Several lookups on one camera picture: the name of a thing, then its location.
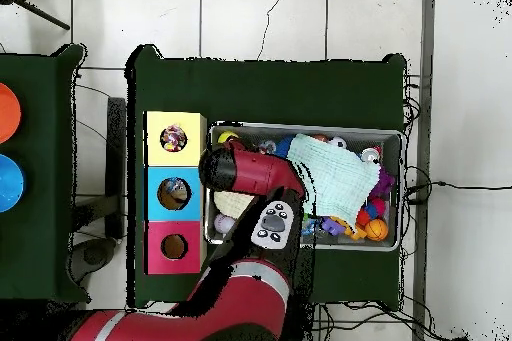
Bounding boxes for mint waffle cloth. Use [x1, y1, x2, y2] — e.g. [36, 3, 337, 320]
[286, 133, 382, 228]

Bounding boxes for red and silver can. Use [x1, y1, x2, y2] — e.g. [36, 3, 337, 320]
[359, 145, 384, 166]

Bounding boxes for dark tripod leg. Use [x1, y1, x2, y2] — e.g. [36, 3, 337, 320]
[0, 0, 72, 32]

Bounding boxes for orange round bowl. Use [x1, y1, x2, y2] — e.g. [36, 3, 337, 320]
[0, 82, 23, 145]

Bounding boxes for black upright panel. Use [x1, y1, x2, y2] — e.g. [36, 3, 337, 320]
[106, 96, 128, 241]

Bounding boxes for dark green table cloth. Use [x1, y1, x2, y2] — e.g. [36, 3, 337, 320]
[124, 43, 409, 312]
[0, 43, 91, 304]

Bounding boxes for orange toy basketball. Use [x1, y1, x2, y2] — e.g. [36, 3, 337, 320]
[364, 217, 390, 243]

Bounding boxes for wooden box three round holes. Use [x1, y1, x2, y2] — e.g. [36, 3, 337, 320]
[142, 111, 209, 277]

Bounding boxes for black cable with plug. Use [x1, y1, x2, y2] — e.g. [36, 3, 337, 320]
[402, 164, 512, 206]

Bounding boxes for white toy baseball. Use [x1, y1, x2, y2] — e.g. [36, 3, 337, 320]
[213, 213, 237, 236]

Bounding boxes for grey floor foot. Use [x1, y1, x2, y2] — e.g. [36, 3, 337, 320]
[70, 236, 118, 283]

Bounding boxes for silver wire mesh bin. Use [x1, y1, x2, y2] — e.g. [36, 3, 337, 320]
[204, 121, 405, 253]

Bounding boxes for cream waffle cloth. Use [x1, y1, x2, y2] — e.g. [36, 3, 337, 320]
[213, 190, 257, 220]

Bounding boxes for blue round bowl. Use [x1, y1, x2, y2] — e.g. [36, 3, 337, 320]
[0, 152, 27, 214]

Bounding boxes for purple spiky toy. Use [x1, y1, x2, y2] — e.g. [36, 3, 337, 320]
[369, 167, 397, 199]

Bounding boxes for small polka dot paper ball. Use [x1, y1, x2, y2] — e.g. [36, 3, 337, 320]
[159, 124, 188, 153]

